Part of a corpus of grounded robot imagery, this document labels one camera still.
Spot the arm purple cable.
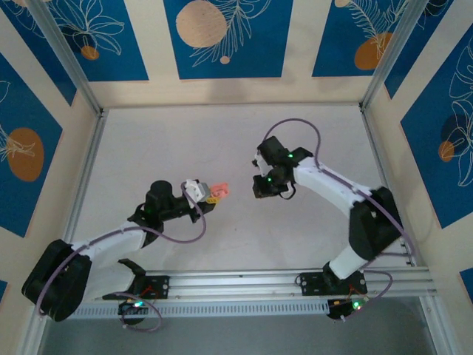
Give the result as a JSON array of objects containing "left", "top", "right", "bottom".
[
  {"left": 265, "top": 118, "right": 417, "bottom": 322},
  {"left": 36, "top": 183, "right": 208, "bottom": 333}
]

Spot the aluminium frame post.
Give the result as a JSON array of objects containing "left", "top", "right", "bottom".
[
  {"left": 27, "top": 0, "right": 104, "bottom": 115},
  {"left": 360, "top": 0, "right": 433, "bottom": 112}
]

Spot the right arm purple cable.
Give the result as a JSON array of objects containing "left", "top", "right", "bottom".
[{"left": 265, "top": 118, "right": 417, "bottom": 322}]

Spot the aluminium mounting rail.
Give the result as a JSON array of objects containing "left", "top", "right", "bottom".
[{"left": 31, "top": 268, "right": 439, "bottom": 306}]

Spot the grey slotted cable duct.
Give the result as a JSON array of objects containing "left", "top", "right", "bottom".
[{"left": 46, "top": 299, "right": 332, "bottom": 320}]

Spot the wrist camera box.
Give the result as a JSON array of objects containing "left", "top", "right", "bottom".
[
  {"left": 183, "top": 179, "right": 211, "bottom": 203},
  {"left": 252, "top": 150, "right": 273, "bottom": 178}
]

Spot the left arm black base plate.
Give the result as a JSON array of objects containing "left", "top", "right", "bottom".
[{"left": 102, "top": 275, "right": 171, "bottom": 300}]

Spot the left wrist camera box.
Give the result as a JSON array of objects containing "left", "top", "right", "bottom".
[{"left": 183, "top": 179, "right": 211, "bottom": 203}]

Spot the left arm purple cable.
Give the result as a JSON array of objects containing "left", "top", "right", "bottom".
[{"left": 36, "top": 183, "right": 208, "bottom": 333}]

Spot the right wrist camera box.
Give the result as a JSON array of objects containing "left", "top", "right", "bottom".
[{"left": 252, "top": 150, "right": 273, "bottom": 178}]

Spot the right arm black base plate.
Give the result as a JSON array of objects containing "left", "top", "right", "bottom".
[{"left": 297, "top": 271, "right": 369, "bottom": 297}]

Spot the aluminium side rail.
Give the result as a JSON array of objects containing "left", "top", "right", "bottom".
[
  {"left": 360, "top": 106, "right": 417, "bottom": 267},
  {"left": 53, "top": 109, "right": 110, "bottom": 274}
]

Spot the pink earbud charging case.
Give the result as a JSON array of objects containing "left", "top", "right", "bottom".
[{"left": 209, "top": 182, "right": 231, "bottom": 200}]

